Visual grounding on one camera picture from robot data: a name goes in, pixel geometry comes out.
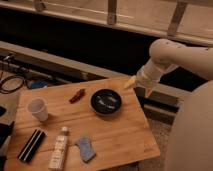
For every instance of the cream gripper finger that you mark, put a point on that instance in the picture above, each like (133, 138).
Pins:
(148, 92)
(130, 83)

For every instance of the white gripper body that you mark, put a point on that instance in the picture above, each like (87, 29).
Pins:
(149, 75)

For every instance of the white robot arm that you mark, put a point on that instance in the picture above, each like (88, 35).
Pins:
(190, 144)

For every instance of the black ceramic bowl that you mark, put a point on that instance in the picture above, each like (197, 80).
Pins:
(106, 102)

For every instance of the small red-brown object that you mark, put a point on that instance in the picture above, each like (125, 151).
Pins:
(79, 94)

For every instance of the wooden cutting board tabletop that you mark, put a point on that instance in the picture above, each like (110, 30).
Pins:
(117, 140)

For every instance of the blue object on floor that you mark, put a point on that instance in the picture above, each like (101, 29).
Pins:
(38, 83)

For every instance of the white tube with cap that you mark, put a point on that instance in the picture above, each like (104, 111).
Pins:
(59, 151)

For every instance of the black box with white stripes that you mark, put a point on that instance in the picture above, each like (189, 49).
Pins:
(31, 146)

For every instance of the black device at left edge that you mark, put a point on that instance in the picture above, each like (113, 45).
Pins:
(5, 132)

